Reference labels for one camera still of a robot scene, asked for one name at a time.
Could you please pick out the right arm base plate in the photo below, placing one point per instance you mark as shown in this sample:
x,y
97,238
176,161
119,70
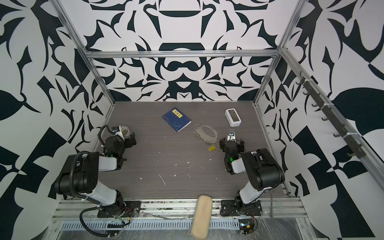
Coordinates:
x,y
232,208

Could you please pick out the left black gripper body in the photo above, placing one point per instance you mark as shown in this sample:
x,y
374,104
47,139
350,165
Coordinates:
x,y
129,141

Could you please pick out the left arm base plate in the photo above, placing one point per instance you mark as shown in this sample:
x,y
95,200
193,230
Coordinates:
x,y
127,209

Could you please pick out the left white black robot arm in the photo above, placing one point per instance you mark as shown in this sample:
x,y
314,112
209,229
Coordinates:
x,y
79,177

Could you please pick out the wall hook rack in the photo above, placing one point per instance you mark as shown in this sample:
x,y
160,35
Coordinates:
x,y
333,115

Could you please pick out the small circuit board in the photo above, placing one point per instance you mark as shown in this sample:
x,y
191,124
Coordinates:
x,y
247,226

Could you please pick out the clear tape roll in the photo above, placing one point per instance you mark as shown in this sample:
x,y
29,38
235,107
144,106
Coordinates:
x,y
122,131

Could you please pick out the blue book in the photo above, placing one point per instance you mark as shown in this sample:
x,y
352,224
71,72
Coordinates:
x,y
176,119

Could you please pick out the white digital clock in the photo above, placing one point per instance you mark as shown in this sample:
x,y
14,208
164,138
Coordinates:
x,y
233,117

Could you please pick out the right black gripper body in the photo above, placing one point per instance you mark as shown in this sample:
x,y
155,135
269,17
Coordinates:
x,y
231,143

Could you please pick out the beige pencil case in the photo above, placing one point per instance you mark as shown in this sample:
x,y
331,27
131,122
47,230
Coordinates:
x,y
202,218

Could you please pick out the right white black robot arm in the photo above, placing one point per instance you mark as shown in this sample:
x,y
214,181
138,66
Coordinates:
x,y
263,171

